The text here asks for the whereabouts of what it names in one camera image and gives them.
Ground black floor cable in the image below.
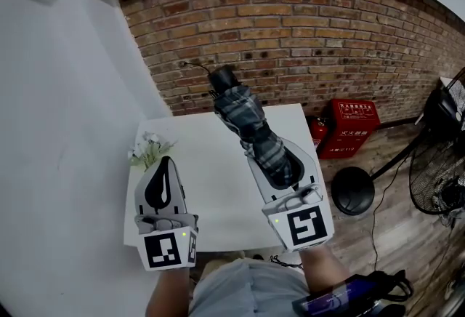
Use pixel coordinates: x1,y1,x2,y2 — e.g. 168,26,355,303
370,158,404,273

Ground black standing fan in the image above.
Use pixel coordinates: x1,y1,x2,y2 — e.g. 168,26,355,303
331,66,465,217

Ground black cable bundle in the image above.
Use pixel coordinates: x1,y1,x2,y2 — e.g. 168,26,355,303
363,270,415,305

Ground red fire equipment box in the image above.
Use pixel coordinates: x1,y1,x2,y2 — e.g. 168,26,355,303
316,98,381,160

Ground white table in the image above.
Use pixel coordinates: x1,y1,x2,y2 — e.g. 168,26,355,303
123,103,324,254

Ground person's light blue shirt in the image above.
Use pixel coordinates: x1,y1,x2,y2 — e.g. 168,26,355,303
188,257,313,317

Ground red fire extinguisher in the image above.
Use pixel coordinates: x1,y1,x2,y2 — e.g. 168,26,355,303
305,116,330,153

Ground person's khaki trousers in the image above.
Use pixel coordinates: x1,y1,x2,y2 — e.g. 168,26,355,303
201,249,246,280

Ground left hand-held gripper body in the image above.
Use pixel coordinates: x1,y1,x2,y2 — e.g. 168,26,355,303
134,214,200,272

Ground person's left forearm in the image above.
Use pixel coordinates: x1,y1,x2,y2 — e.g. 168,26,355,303
145,266,192,317

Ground black device with screen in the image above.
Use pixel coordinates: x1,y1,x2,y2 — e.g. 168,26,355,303
292,275,382,317

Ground person's right forearm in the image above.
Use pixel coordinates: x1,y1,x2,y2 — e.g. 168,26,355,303
299,246,352,300

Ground dark plaid umbrella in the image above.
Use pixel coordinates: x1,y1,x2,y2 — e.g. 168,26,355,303
180,61,304,190

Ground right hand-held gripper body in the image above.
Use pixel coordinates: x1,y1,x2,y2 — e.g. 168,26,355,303
262,184,335,253

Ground artificial flower bouquet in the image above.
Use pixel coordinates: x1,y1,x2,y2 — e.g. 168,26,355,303
127,131,177,173

